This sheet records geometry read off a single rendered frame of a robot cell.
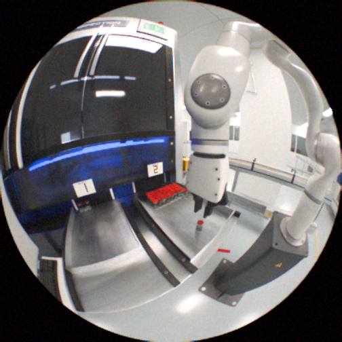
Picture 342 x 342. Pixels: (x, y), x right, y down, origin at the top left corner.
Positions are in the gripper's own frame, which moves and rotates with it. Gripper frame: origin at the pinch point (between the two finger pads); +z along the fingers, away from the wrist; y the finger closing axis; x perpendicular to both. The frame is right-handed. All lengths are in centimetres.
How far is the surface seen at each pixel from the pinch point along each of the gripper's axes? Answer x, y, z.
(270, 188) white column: 153, 34, 46
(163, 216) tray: -5.1, -13.7, 10.5
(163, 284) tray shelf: -19.5, 6.6, 11.0
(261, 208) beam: 94, 25, 49
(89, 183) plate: -28.7, -30.6, -5.0
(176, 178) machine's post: 16.3, -31.1, 5.7
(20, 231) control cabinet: -78, -21, 3
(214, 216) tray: 10.0, 0.4, 10.7
